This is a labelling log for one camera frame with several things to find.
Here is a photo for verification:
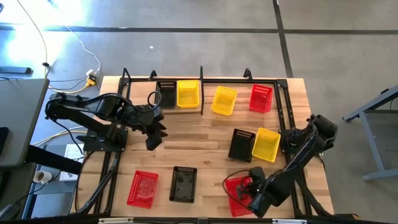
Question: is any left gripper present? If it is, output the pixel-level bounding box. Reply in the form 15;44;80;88
142;105;165;152

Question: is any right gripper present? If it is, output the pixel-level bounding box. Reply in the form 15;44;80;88
237;179;269;205

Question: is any red plastic basket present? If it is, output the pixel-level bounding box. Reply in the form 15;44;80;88
249;84;274;113
224;175;259;218
126;170;159;210

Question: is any black plastic basket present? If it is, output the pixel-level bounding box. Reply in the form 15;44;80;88
155;80;178;110
228;128;256;164
169;166;198;203

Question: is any yellow plastic basket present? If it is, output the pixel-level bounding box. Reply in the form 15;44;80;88
251;126;281;164
211;86;239;116
177;80;200;109

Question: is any white printed box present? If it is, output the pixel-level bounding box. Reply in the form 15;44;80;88
64;143;85;164

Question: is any white flat box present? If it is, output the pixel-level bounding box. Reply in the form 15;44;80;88
58;170;78;182

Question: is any black desk leg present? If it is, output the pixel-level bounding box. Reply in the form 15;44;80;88
24;144;83;175

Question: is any white cup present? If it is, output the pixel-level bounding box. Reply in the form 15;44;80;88
33;170;53;184

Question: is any grey desk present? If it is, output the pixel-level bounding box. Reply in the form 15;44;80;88
0;78;50;169

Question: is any black flat device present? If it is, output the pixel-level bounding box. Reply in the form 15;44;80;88
0;126;9;156

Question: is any black power strip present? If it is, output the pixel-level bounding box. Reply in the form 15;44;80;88
0;66;33;75

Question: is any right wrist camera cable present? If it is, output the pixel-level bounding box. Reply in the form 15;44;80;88
221;169;253;215

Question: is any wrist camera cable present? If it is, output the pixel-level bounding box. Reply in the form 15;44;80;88
221;169;253;215
147;90;163;110

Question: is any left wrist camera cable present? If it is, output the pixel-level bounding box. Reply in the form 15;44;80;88
147;90;163;110

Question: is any silver metal bracket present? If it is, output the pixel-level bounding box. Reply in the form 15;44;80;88
272;218;308;224
98;218;134;224

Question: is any pale yellow cable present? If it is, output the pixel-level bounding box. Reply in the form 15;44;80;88
30;126;88;147

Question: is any yellow floor cable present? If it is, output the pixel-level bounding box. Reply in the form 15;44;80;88
48;83;94;95

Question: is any black aluminium frame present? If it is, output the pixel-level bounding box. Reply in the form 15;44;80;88
74;65;335;224

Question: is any white floor cable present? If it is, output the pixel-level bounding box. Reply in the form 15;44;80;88
65;25;102;75

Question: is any grey metal table frame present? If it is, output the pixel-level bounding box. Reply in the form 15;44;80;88
343;85;398;181

